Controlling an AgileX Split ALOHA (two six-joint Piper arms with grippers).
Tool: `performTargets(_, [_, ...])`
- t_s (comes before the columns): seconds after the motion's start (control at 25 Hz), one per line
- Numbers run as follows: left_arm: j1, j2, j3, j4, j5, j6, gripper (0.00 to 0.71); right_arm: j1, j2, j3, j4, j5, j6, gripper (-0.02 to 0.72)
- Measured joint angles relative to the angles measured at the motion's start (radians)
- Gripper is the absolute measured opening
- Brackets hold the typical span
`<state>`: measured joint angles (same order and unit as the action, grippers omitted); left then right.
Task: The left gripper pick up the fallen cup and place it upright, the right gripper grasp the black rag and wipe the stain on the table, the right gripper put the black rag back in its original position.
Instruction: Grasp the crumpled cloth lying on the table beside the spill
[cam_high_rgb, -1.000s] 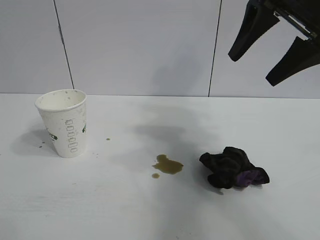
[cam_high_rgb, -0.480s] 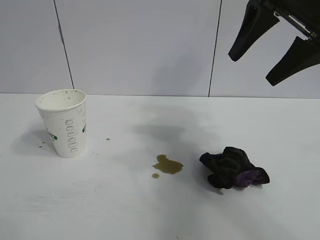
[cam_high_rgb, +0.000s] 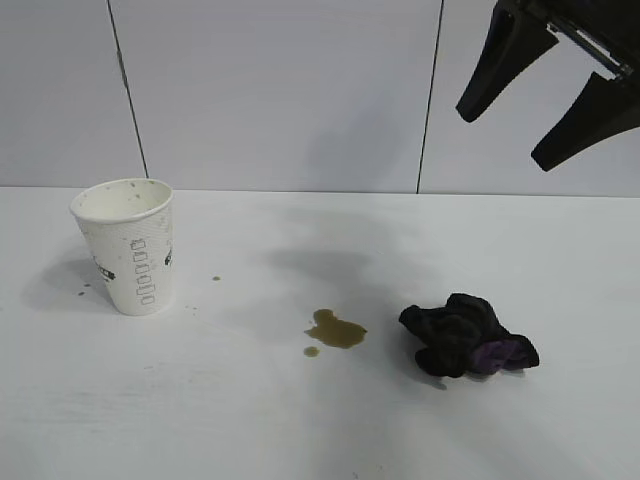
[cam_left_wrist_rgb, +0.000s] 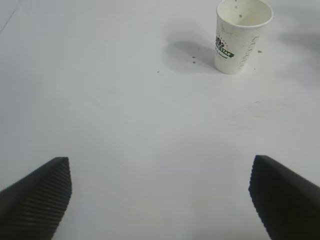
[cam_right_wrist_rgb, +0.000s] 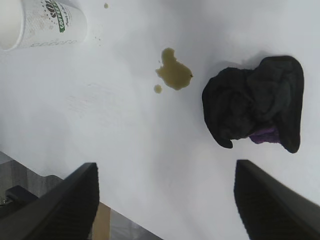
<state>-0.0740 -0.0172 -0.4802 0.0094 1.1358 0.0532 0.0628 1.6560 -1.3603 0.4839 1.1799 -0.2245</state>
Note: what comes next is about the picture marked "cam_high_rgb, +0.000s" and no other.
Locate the black purple cloth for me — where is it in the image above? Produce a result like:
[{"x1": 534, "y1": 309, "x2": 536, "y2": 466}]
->
[{"x1": 398, "y1": 292, "x2": 541, "y2": 380}]

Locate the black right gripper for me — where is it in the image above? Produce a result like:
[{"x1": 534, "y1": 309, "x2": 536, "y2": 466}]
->
[{"x1": 455, "y1": 0, "x2": 640, "y2": 174}]

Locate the white printed paper cup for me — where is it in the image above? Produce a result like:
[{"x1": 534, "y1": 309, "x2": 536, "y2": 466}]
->
[{"x1": 69, "y1": 178, "x2": 175, "y2": 317}]

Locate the brown coffee puddle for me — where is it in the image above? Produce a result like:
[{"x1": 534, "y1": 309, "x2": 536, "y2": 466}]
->
[{"x1": 303, "y1": 308, "x2": 369, "y2": 349}]

